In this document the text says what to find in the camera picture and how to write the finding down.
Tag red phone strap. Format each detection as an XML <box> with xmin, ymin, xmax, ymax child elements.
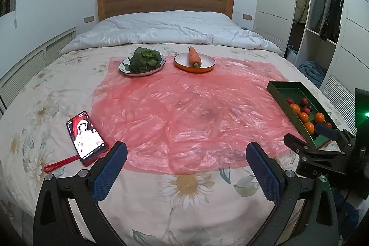
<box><xmin>44</xmin><ymin>155</ymin><xmax>80</xmax><ymax>174</ymax></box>

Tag carrot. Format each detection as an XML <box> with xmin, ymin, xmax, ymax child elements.
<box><xmin>188</xmin><ymin>47</ymin><xmax>201</xmax><ymax>69</ymax></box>

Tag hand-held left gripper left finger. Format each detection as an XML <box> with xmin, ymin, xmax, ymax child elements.
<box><xmin>33</xmin><ymin>142</ymin><xmax>128</xmax><ymax>246</ymax></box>

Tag white slatted cabinet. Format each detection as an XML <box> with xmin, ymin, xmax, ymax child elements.
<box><xmin>0</xmin><ymin>27</ymin><xmax>77</xmax><ymax>117</ymax></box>

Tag blue blanket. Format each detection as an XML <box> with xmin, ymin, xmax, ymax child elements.
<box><xmin>298</xmin><ymin>61</ymin><xmax>327</xmax><ymax>86</ymax></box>

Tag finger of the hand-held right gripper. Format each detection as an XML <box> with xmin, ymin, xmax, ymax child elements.
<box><xmin>314</xmin><ymin>123</ymin><xmax>357</xmax><ymax>149</ymax></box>
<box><xmin>284</xmin><ymin>133</ymin><xmax>341</xmax><ymax>162</ymax></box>

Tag green tray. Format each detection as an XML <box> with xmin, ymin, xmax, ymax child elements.
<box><xmin>267</xmin><ymin>81</ymin><xmax>341</xmax><ymax>150</ymax></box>

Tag wooden headboard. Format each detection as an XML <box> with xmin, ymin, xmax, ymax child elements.
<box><xmin>97</xmin><ymin>0</ymin><xmax>235</xmax><ymax>23</ymax></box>

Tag white duvet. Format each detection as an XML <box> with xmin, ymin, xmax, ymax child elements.
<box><xmin>59</xmin><ymin>11</ymin><xmax>283</xmax><ymax>56</ymax></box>

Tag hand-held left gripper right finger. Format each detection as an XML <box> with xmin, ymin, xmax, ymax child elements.
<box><xmin>246</xmin><ymin>142</ymin><xmax>339</xmax><ymax>246</ymax></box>

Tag pink plastic sheet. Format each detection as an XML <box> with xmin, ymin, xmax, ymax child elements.
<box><xmin>92</xmin><ymin>56</ymin><xmax>306</xmax><ymax>174</ymax></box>

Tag hanging dark clothes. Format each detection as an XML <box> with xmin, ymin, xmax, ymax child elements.
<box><xmin>311</xmin><ymin>0</ymin><xmax>345</xmax><ymax>42</ymax></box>

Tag orange plate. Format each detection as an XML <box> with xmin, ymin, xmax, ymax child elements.
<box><xmin>174</xmin><ymin>53</ymin><xmax>216</xmax><ymax>74</ymax></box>

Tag smartphone in red case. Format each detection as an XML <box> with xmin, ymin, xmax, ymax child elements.
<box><xmin>66</xmin><ymin>111</ymin><xmax>109</xmax><ymax>167</ymax></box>

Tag green leafy vegetable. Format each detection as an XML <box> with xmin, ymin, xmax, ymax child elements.
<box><xmin>128</xmin><ymin>47</ymin><xmax>161</xmax><ymax>74</ymax></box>

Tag white plate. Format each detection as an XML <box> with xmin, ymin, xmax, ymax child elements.
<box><xmin>119</xmin><ymin>54</ymin><xmax>167</xmax><ymax>77</ymax></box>

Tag small bag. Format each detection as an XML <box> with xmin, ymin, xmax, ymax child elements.
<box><xmin>284</xmin><ymin>45</ymin><xmax>297</xmax><ymax>63</ymax></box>

